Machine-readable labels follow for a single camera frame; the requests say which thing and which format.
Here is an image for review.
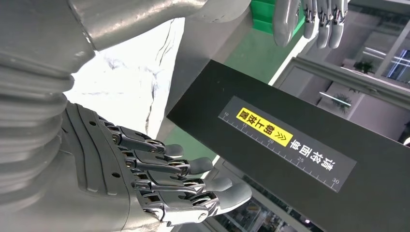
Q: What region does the green plastic crate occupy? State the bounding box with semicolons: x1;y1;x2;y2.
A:
249;0;305;35

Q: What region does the green potted plant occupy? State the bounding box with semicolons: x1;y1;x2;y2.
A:
331;93;353;113
353;59;374;74

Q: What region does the ruler label with yellow tag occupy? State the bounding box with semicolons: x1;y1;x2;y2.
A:
218;95;358;194

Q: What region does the black scanner column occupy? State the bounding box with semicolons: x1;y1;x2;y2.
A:
166;59;410;232

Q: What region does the black scanner base plate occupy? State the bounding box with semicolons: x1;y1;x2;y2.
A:
155;6;254;142

